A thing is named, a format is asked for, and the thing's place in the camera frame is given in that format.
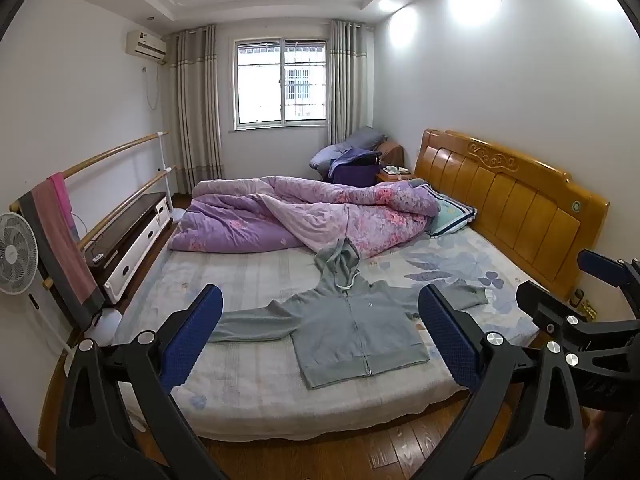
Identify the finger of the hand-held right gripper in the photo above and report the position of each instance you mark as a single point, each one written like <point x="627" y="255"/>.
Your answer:
<point x="542" y="305"/>
<point x="600" y="264"/>

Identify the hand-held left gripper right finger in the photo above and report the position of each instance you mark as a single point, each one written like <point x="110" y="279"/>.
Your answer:
<point x="447" y="332"/>

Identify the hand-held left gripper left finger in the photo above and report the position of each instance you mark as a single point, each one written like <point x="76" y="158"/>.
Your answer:
<point x="192" y="330"/>

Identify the grey zip hoodie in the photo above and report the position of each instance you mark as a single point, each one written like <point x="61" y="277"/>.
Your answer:
<point x="350" y="330"/>

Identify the brass bed fitting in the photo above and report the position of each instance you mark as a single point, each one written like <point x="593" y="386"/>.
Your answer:
<point x="589" y="310"/>

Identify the bed with floral sheet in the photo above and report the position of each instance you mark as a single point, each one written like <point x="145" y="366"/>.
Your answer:
<point x="250" y="272"/>

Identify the white round base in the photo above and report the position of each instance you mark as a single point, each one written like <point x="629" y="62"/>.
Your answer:
<point x="105" y="325"/>

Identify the dark and white cabinet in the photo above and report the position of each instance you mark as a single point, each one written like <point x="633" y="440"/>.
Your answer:
<point x="130" y="245"/>

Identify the wooden headboard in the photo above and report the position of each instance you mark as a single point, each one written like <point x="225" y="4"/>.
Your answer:
<point x="520" y="195"/>

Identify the purple floral quilt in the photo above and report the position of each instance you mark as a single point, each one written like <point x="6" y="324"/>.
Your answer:
<point x="235" y="225"/>

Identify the blue and white pillow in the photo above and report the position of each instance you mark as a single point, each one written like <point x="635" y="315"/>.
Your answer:
<point x="452" y="212"/>

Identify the pink and grey towel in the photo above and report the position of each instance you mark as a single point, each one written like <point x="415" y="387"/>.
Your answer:
<point x="57" y="240"/>

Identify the wooden nightstand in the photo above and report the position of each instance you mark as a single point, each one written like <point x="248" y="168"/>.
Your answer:
<point x="395" y="176"/>

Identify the white fan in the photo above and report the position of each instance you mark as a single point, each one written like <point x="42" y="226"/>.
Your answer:
<point x="15" y="255"/>

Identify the grey beige curtain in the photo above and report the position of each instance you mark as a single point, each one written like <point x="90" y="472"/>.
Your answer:
<point x="347" y="85"/>
<point x="197" y="120"/>

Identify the pile of grey pillows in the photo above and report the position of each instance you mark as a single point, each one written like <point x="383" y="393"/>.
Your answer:
<point x="345" y="147"/>

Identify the window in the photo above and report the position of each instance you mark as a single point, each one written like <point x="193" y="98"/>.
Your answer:
<point x="280" y="80"/>

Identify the white air conditioner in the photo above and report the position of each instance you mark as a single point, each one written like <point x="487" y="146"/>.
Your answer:
<point x="146" y="44"/>

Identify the wooden wall rail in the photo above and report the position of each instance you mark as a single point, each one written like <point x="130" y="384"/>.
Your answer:
<point x="125" y="205"/>
<point x="110" y="152"/>

